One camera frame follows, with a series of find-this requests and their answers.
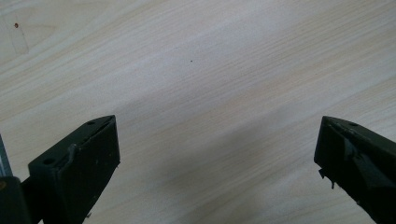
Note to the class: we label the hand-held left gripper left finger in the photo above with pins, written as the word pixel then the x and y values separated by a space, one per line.
pixel 77 168

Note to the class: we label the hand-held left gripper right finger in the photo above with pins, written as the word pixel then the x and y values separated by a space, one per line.
pixel 358 161

